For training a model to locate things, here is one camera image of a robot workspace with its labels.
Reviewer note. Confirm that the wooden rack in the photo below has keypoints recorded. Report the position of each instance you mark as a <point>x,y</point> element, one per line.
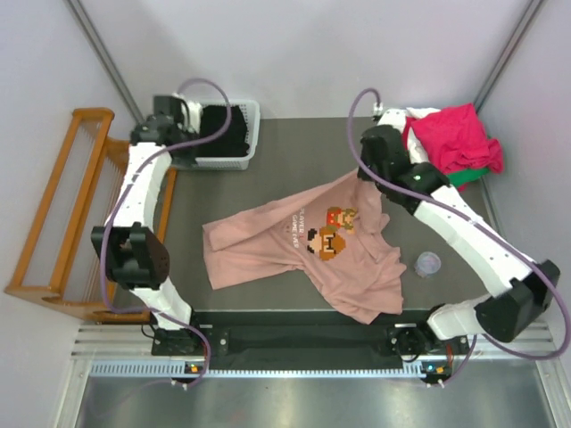
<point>58,267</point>

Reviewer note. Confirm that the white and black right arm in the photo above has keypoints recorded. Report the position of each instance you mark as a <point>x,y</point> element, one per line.
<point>518,288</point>

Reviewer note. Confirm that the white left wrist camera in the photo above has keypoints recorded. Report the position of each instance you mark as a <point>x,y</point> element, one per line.
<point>192,112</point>

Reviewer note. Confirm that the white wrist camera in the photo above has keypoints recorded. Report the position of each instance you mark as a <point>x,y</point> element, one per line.
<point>394,117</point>
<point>192,112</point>

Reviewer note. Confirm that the magenta t-shirt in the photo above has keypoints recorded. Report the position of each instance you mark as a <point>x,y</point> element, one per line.
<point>454,139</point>

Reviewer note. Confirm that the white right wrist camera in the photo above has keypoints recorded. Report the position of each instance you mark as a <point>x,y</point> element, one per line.
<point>394,117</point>

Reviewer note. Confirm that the white plastic basket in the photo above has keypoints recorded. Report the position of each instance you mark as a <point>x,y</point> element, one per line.
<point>236,147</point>

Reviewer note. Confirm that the green t-shirt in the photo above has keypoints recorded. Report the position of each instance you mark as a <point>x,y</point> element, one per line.
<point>462,178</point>

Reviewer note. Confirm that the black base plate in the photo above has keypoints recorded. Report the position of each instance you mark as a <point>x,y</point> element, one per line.
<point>306,340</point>

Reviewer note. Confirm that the pink printed t-shirt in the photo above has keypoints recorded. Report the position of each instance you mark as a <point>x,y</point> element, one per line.
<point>331,232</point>

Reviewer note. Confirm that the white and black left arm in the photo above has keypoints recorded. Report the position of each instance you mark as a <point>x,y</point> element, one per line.
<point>130,253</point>

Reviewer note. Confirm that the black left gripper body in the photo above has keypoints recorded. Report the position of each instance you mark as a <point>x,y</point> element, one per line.
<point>165,105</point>

